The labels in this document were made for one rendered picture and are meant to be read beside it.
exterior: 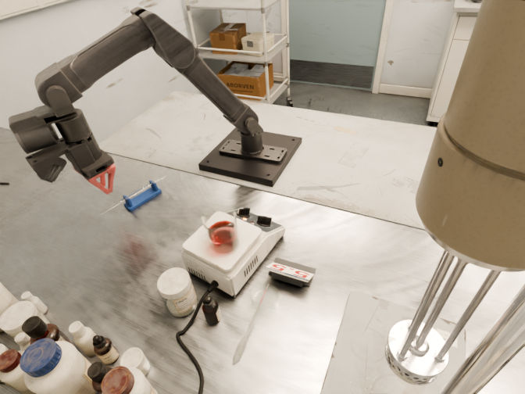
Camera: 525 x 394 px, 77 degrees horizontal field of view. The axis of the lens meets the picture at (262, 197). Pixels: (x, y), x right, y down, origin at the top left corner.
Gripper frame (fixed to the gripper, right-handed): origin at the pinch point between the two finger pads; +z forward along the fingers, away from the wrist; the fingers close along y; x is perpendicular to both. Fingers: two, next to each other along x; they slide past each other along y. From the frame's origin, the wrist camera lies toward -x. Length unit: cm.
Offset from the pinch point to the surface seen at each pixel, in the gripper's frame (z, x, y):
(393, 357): -8, 3, 70
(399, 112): 104, 259, -28
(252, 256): 2.8, 9.2, 40.6
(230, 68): 64, 179, -157
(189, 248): 0.1, 1.4, 31.3
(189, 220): 9.2, 10.3, 16.8
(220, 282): 4.8, 1.7, 39.0
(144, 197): 8.2, 7.7, 1.0
